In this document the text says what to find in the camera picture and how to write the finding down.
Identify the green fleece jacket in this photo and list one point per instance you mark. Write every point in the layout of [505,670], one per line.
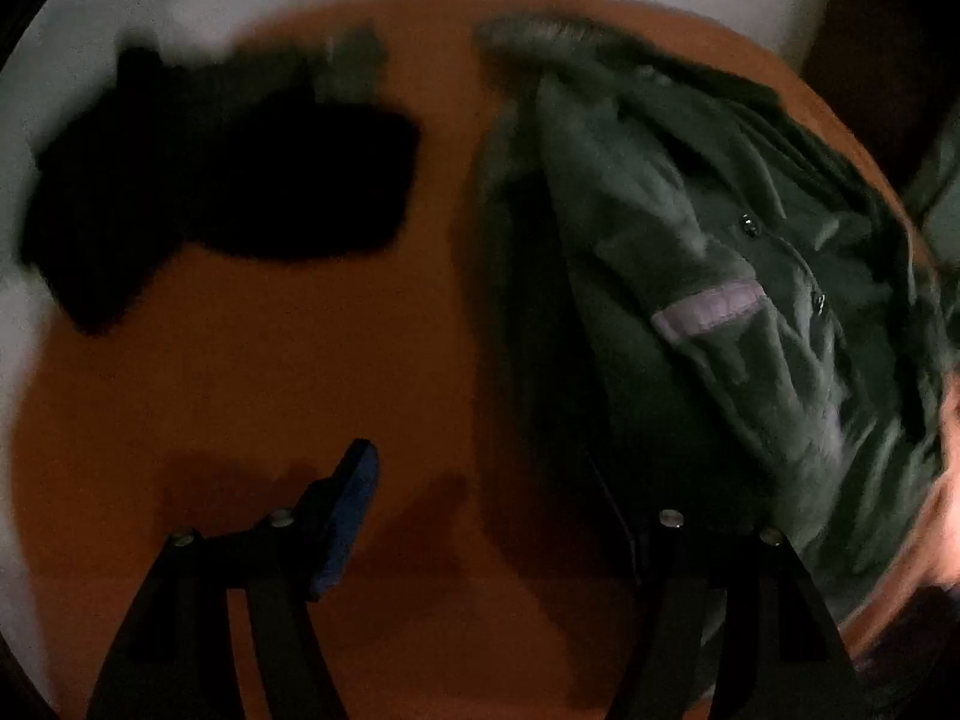
[675,240]

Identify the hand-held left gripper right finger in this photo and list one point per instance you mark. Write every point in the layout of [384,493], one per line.
[675,577]

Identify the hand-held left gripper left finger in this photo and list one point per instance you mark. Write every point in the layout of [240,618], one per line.
[349,510]

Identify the orange blanket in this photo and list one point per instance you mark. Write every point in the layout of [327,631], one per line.
[262,390]

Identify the green fleece pants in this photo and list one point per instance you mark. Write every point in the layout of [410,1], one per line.
[352,60]

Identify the black cloth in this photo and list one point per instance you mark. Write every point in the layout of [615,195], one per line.
[225,180]

